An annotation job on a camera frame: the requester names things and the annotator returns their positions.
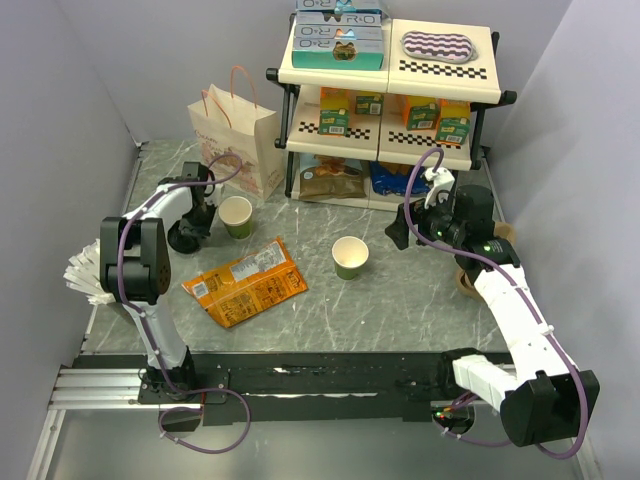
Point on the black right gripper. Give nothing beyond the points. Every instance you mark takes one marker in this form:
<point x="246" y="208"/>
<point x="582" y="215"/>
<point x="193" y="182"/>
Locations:
<point x="398" y="230"/>

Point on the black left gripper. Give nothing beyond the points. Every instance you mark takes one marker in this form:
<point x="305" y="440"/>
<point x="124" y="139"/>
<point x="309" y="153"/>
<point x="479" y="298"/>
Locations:
<point x="200" y="231"/>

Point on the green paper coffee cup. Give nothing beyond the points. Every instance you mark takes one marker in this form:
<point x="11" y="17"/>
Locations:
<point x="235" y="213"/>
<point x="349" y="254"/>

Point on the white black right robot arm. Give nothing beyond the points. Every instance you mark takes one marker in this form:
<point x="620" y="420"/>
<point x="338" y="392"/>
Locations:
<point x="546" y="398"/>

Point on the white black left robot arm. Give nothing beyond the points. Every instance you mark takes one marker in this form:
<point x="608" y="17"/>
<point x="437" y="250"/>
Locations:
<point x="135" y="267"/>

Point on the black plastic cup lid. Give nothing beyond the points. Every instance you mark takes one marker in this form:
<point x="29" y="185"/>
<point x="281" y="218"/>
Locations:
<point x="186" y="241"/>

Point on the blue chips bag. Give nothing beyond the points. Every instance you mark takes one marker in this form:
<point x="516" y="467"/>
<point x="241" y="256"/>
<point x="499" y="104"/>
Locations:
<point x="392" y="179"/>

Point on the orange chips bag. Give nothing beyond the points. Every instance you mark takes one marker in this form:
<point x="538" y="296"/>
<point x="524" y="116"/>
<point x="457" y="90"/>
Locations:
<point x="239" y="290"/>

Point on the brown chips bag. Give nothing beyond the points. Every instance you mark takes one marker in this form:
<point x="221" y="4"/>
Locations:
<point x="324" y="177"/>

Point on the cream black three-tier shelf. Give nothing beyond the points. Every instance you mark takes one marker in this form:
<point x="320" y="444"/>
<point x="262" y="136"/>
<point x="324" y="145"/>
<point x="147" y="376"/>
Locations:
<point x="385" y="138"/>

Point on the white paper straws bundle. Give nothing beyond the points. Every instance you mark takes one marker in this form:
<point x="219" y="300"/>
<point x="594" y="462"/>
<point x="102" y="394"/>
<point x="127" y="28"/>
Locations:
<point x="82" y="275"/>

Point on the white Cream Bear paper bag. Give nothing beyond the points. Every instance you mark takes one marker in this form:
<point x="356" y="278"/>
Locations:
<point x="234" y="132"/>

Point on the orange green snack box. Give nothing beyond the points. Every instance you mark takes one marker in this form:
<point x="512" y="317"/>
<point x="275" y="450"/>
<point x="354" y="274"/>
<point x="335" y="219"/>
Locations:
<point x="334" y="111"/>
<point x="369" y="103"/>
<point x="419" y="113"/>
<point x="454" y="122"/>

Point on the purple striped sleep mask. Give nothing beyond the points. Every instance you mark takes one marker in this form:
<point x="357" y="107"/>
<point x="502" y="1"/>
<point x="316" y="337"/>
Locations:
<point x="451" y="48"/>

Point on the teal R&O box stack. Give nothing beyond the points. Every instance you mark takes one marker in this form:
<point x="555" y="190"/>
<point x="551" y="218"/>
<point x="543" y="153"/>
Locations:
<point x="339" y="35"/>

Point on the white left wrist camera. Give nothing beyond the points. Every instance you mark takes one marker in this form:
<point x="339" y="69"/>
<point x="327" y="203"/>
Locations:
<point x="215" y="195"/>

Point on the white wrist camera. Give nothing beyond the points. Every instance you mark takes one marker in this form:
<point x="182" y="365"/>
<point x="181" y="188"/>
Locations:
<point x="215" y="195"/>
<point x="440" y="182"/>

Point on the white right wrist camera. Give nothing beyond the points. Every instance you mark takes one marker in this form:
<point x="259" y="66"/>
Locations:
<point x="440" y="182"/>

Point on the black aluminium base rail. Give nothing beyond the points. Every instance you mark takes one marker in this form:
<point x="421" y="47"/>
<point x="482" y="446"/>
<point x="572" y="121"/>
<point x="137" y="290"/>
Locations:
<point x="228" y="388"/>

